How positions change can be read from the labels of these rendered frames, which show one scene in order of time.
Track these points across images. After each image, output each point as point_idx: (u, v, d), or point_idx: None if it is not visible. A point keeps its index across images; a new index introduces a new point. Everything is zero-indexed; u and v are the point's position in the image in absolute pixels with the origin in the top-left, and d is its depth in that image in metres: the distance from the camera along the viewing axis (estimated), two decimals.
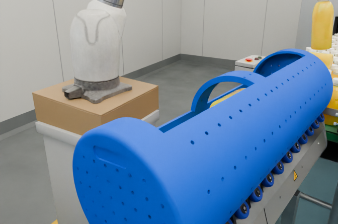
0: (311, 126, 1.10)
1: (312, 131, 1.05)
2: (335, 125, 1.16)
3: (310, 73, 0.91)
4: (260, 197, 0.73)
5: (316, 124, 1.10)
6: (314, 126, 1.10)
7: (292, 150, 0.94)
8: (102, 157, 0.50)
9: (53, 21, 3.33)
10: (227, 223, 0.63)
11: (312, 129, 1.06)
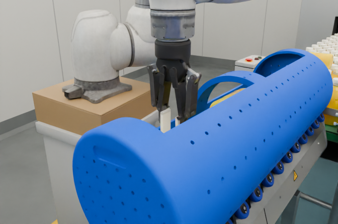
0: (311, 126, 1.10)
1: (312, 131, 1.05)
2: (335, 125, 1.16)
3: (310, 73, 0.91)
4: (260, 197, 0.73)
5: (316, 124, 1.10)
6: (314, 126, 1.10)
7: (292, 150, 0.94)
8: (102, 157, 0.50)
9: (53, 21, 3.33)
10: (227, 223, 0.63)
11: (312, 129, 1.06)
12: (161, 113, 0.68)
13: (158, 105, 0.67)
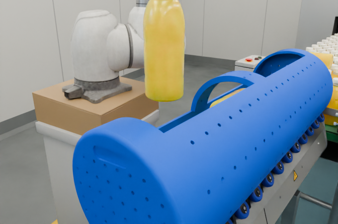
0: (311, 126, 1.10)
1: (312, 131, 1.05)
2: (335, 125, 1.16)
3: (310, 73, 0.91)
4: (260, 197, 0.73)
5: (316, 124, 1.10)
6: (314, 126, 1.10)
7: (292, 150, 0.94)
8: (102, 157, 0.50)
9: (53, 21, 3.33)
10: (227, 223, 0.63)
11: (312, 129, 1.06)
12: None
13: None
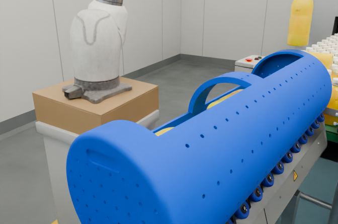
0: (311, 126, 1.10)
1: (312, 130, 1.06)
2: (335, 125, 1.16)
3: (309, 74, 0.90)
4: (261, 194, 0.74)
5: (316, 124, 1.10)
6: (314, 126, 1.10)
7: (294, 152, 0.94)
8: (95, 160, 0.49)
9: (53, 21, 3.33)
10: (226, 223, 0.63)
11: (311, 128, 1.06)
12: None
13: None
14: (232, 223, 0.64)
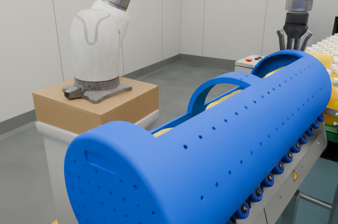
0: (311, 126, 1.10)
1: (312, 130, 1.06)
2: (335, 125, 1.16)
3: (308, 74, 0.90)
4: (261, 193, 0.74)
5: (316, 124, 1.10)
6: (314, 126, 1.10)
7: (296, 153, 0.94)
8: (93, 161, 0.48)
9: (53, 21, 3.33)
10: (225, 223, 0.62)
11: (311, 127, 1.06)
12: None
13: None
14: (231, 222, 0.64)
